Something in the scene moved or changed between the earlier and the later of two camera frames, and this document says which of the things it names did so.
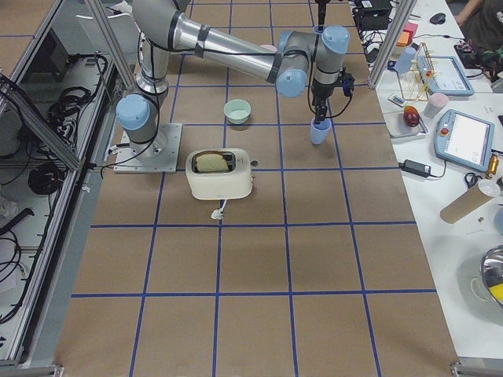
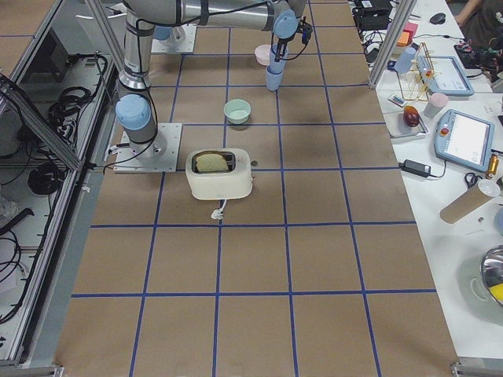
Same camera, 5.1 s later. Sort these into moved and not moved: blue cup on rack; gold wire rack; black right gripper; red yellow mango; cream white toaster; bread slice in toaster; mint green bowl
Moved: black right gripper
Not moved: blue cup on rack; cream white toaster; bread slice in toaster; red yellow mango; mint green bowl; gold wire rack
